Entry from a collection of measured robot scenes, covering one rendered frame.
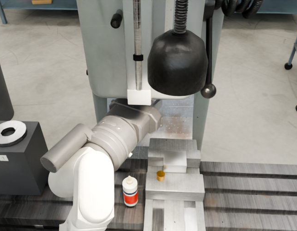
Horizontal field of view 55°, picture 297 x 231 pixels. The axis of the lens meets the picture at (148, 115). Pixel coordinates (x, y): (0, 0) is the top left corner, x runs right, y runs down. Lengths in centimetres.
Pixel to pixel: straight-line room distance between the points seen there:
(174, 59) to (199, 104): 82
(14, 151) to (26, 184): 13
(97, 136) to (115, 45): 16
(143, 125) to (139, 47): 19
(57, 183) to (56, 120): 212
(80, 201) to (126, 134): 16
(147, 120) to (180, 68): 28
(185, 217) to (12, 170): 47
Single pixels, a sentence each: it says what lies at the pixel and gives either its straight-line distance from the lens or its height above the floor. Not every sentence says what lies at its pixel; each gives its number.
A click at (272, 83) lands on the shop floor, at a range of 324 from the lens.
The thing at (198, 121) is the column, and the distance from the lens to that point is 118.
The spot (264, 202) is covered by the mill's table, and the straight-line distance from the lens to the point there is 92.
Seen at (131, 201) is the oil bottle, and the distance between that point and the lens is 83.
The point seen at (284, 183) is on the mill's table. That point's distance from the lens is 99.
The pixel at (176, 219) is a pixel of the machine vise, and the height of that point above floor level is 99.
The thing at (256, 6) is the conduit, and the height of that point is 140.
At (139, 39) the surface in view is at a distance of 43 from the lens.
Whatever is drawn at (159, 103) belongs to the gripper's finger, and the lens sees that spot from 65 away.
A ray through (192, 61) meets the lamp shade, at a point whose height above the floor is 149.
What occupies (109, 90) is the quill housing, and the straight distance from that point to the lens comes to 53.
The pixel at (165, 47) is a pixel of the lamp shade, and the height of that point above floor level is 150.
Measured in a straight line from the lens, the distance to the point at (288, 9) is 464.
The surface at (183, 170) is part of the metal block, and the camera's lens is 78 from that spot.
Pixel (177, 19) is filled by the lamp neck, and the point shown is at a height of 153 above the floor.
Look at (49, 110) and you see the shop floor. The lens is 276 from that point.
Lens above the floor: 164
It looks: 40 degrees down
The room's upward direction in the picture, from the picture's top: straight up
